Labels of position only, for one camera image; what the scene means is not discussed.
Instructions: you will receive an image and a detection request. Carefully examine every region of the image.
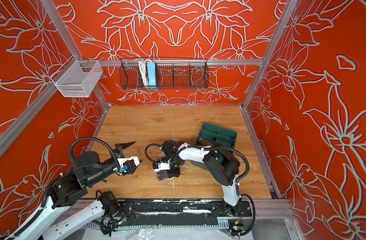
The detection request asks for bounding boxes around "green divided tray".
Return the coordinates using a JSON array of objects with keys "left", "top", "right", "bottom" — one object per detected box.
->
[{"left": 190, "top": 122, "right": 238, "bottom": 172}]

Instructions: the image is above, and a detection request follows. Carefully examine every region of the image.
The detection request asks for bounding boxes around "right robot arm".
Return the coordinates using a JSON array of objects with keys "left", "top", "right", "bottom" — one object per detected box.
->
[{"left": 153, "top": 141, "right": 249, "bottom": 214}]

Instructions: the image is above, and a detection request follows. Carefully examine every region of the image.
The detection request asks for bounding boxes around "purple sock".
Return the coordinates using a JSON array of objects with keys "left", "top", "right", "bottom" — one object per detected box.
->
[{"left": 154, "top": 139, "right": 185, "bottom": 181}]

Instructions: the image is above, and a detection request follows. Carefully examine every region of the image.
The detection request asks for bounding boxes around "light blue box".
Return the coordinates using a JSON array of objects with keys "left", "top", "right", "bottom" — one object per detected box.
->
[{"left": 147, "top": 62, "right": 157, "bottom": 88}]

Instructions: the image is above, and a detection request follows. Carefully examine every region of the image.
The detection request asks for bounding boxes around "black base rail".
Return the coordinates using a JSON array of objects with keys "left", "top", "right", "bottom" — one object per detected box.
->
[{"left": 114, "top": 199, "right": 252, "bottom": 229}]

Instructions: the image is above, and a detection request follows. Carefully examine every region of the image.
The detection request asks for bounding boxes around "black wire basket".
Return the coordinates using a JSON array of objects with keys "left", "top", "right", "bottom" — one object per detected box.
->
[{"left": 119, "top": 58, "right": 209, "bottom": 90}]

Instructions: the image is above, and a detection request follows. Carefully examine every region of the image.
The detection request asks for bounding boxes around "clear plastic bin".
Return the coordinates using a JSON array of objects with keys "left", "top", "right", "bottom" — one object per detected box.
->
[{"left": 52, "top": 60, "right": 103, "bottom": 98}]

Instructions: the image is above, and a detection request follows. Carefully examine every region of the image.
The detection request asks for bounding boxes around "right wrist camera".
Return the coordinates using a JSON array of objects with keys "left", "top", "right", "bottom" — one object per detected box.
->
[{"left": 153, "top": 162, "right": 171, "bottom": 172}]

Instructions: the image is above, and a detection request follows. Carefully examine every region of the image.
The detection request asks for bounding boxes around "white cable bundle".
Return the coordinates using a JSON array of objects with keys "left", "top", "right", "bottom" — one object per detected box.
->
[{"left": 138, "top": 59, "right": 149, "bottom": 88}]

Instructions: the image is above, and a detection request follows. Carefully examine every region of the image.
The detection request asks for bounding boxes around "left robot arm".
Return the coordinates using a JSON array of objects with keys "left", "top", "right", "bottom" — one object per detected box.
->
[{"left": 6, "top": 137, "right": 142, "bottom": 240}]

